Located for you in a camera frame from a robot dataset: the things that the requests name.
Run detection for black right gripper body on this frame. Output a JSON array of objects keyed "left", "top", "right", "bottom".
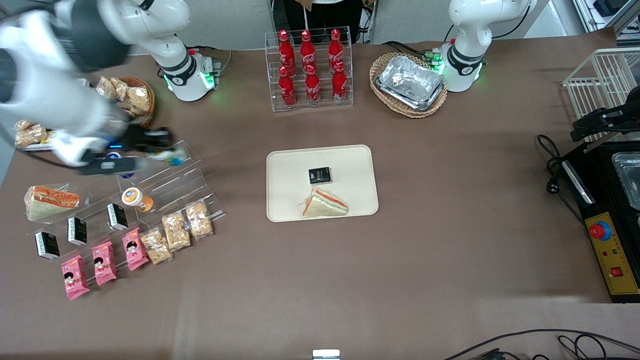
[{"left": 107, "top": 124, "right": 149, "bottom": 152}]

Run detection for green lid gum bottle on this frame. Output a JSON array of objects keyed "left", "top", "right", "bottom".
[{"left": 149, "top": 149, "right": 187, "bottom": 167}]

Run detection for orange lid gum bottle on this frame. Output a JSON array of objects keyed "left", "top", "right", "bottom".
[{"left": 121, "top": 187, "right": 155, "bottom": 213}]

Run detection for white rectangular plastic tray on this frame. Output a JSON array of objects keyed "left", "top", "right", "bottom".
[{"left": 14, "top": 120, "right": 57, "bottom": 152}]

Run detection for cream plastic tray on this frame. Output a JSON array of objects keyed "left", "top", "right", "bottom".
[{"left": 266, "top": 144, "right": 380, "bottom": 223}]

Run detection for clear acrylic stepped display stand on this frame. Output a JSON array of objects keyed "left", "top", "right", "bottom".
[{"left": 30, "top": 140, "right": 226, "bottom": 283}]

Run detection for dark wicker basket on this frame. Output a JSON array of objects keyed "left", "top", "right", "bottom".
[{"left": 107, "top": 76, "right": 156, "bottom": 129}]

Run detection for small black white box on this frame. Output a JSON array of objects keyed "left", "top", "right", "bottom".
[
  {"left": 67, "top": 216, "right": 88, "bottom": 247},
  {"left": 106, "top": 202, "right": 130, "bottom": 232},
  {"left": 34, "top": 231, "right": 61, "bottom": 261}
]

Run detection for clear bag brown crackers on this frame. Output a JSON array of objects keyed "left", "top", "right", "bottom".
[
  {"left": 139, "top": 227, "right": 174, "bottom": 266},
  {"left": 185, "top": 200, "right": 215, "bottom": 240},
  {"left": 161, "top": 210, "right": 192, "bottom": 251}
]

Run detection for wrapped triangle sandwich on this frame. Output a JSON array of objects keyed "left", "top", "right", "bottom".
[
  {"left": 24, "top": 184, "right": 81, "bottom": 222},
  {"left": 301, "top": 187, "right": 349, "bottom": 219}
]

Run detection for pink snack packet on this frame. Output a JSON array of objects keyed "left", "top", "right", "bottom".
[
  {"left": 121, "top": 227, "right": 150, "bottom": 272},
  {"left": 60, "top": 254, "right": 91, "bottom": 301},
  {"left": 91, "top": 240, "right": 118, "bottom": 287}
]

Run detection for clear acrylic bottle rack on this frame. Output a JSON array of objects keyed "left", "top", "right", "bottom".
[{"left": 264, "top": 26, "right": 355, "bottom": 113}]

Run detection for red cola bottle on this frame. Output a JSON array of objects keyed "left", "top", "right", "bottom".
[
  {"left": 299, "top": 29, "right": 317, "bottom": 72},
  {"left": 277, "top": 65, "right": 297, "bottom": 108},
  {"left": 331, "top": 60, "right": 348, "bottom": 104},
  {"left": 304, "top": 63, "right": 322, "bottom": 105},
  {"left": 328, "top": 28, "right": 345, "bottom": 71},
  {"left": 278, "top": 29, "right": 296, "bottom": 76}
]

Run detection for small black snack box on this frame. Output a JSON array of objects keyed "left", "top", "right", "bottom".
[{"left": 308, "top": 166, "right": 333, "bottom": 186}]

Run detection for person in brown jacket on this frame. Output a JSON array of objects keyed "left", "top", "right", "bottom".
[{"left": 271, "top": 0, "right": 379, "bottom": 44}]

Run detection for light wicker basket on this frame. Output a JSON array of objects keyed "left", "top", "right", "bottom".
[{"left": 369, "top": 51, "right": 449, "bottom": 119}]

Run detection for stacked aluminium foil trays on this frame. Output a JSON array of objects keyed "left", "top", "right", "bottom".
[{"left": 375, "top": 54, "right": 446, "bottom": 112}]

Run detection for red emergency stop button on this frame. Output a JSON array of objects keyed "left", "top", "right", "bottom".
[{"left": 588, "top": 220, "right": 612, "bottom": 242}]

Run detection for black yellow control box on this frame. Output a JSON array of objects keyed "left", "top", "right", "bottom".
[{"left": 559, "top": 142, "right": 640, "bottom": 305}]

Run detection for shiny metal pan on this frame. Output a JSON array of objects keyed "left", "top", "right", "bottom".
[{"left": 610, "top": 151, "right": 640, "bottom": 211}]

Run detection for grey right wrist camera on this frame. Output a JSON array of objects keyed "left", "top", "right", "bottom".
[{"left": 77, "top": 156, "right": 147, "bottom": 177}]

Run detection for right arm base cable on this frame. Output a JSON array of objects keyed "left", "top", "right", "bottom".
[{"left": 186, "top": 44, "right": 234, "bottom": 78}]

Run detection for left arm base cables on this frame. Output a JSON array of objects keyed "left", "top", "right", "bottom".
[{"left": 382, "top": 36, "right": 457, "bottom": 63}]

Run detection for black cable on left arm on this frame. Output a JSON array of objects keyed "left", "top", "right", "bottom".
[{"left": 492, "top": 0, "right": 532, "bottom": 40}]

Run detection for black power cable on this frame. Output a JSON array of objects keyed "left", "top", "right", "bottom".
[{"left": 537, "top": 133, "right": 587, "bottom": 227}]

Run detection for black floor cables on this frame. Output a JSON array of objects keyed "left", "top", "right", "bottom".
[{"left": 442, "top": 328, "right": 640, "bottom": 360}]

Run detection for white wire basket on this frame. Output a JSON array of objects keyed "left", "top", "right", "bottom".
[{"left": 562, "top": 47, "right": 640, "bottom": 144}]

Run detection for black clamp mount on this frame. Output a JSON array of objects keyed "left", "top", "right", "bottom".
[{"left": 570, "top": 99, "right": 640, "bottom": 144}]

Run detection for aluminium frame shelf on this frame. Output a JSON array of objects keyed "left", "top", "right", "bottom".
[{"left": 572, "top": 0, "right": 640, "bottom": 42}]

